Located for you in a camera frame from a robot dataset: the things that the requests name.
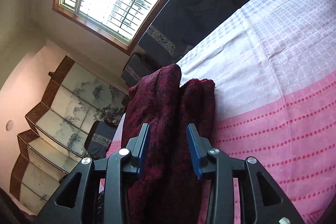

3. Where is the dark red floral sweater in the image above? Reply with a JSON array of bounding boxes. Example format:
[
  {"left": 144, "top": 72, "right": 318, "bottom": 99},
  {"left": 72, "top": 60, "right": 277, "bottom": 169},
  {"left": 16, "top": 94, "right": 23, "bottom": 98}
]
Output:
[{"left": 121, "top": 64, "right": 215, "bottom": 223}]

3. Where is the painted folding screen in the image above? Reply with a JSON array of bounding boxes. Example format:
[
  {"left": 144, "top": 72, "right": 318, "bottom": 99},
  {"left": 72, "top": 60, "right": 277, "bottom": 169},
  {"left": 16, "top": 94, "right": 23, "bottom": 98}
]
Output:
[{"left": 10, "top": 56, "right": 128, "bottom": 215}]

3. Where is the pink checked bed sheet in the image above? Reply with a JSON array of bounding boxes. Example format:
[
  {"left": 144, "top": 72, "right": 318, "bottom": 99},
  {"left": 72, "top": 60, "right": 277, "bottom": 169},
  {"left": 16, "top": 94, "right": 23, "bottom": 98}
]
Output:
[{"left": 99, "top": 0, "right": 336, "bottom": 224}]

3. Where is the dark square pillow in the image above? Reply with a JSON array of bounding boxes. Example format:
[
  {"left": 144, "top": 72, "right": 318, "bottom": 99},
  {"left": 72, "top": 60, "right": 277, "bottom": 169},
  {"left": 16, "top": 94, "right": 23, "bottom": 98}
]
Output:
[{"left": 189, "top": 0, "right": 236, "bottom": 28}]

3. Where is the round white wall fixture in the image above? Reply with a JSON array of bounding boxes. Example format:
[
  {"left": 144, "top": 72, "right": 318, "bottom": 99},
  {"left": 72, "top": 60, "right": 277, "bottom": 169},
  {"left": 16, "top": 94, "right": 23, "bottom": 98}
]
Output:
[{"left": 6, "top": 119, "right": 14, "bottom": 131}]

